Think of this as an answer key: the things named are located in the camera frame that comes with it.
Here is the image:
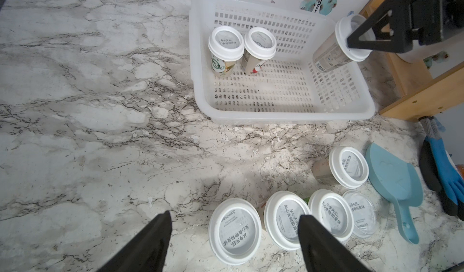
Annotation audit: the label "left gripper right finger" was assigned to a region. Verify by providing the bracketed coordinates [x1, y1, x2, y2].
[298, 215, 368, 272]

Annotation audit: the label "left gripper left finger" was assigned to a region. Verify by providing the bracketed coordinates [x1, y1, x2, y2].
[99, 211, 172, 272]

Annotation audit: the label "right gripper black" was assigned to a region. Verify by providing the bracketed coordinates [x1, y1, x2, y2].
[347, 0, 464, 53]

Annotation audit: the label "yogurt cup back row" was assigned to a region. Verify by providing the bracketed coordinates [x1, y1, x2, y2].
[242, 27, 277, 75]
[208, 26, 245, 77]
[312, 14, 372, 73]
[312, 146, 369, 189]

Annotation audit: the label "yogurt cup row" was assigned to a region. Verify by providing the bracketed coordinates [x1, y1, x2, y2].
[208, 26, 245, 77]
[312, 14, 372, 73]
[308, 189, 354, 242]
[312, 146, 369, 189]
[209, 198, 263, 265]
[242, 27, 277, 75]
[257, 191, 311, 251]

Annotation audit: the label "yogurt cup clear lid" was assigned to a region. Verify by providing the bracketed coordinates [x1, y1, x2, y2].
[343, 190, 377, 238]

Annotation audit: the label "white plastic basket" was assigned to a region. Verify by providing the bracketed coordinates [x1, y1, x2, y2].
[189, 0, 375, 125]

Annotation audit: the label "potted plant orange flowers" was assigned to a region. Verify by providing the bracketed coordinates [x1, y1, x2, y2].
[396, 39, 464, 70]

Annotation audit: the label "wooden corner shelf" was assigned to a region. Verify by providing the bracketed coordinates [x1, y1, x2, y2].
[361, 0, 464, 121]

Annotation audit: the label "blue grey glove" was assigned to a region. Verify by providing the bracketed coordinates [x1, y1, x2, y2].
[419, 116, 464, 220]

